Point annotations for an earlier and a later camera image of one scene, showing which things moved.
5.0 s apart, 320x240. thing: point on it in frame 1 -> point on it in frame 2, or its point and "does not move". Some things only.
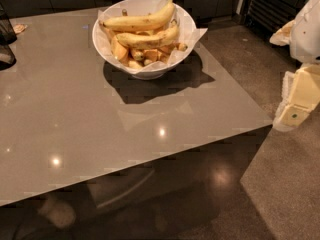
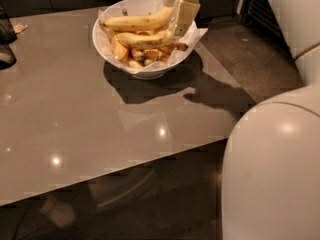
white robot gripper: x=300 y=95 -> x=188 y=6
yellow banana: x=151 y=21 does not move
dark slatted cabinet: x=265 y=8 does not move
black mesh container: x=7 y=37 does not move
